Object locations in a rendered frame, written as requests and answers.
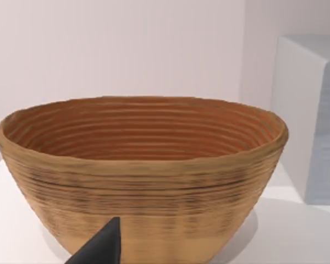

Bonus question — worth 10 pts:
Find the pale grey cabinet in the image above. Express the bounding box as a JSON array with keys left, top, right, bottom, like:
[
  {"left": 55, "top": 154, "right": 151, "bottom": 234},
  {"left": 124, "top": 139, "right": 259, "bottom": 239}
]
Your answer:
[{"left": 269, "top": 34, "right": 330, "bottom": 206}]

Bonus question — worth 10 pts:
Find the brown woven basket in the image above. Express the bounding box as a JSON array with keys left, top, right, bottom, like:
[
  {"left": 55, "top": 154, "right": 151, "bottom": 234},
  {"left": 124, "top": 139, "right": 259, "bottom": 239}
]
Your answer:
[{"left": 0, "top": 96, "right": 289, "bottom": 264}]

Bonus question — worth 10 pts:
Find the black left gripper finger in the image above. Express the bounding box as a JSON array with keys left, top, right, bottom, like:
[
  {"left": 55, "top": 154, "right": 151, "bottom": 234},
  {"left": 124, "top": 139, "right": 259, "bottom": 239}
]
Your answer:
[{"left": 64, "top": 216, "right": 122, "bottom": 264}]

